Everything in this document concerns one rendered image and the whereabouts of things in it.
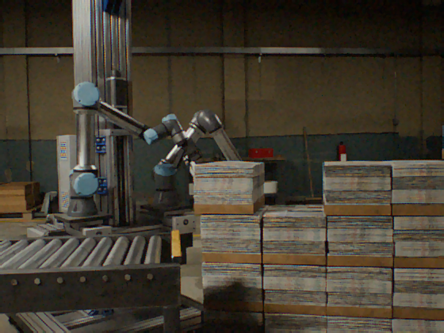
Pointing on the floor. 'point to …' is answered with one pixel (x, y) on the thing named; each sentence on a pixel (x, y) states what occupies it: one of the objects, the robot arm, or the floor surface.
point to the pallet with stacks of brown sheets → (20, 199)
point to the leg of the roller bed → (171, 319)
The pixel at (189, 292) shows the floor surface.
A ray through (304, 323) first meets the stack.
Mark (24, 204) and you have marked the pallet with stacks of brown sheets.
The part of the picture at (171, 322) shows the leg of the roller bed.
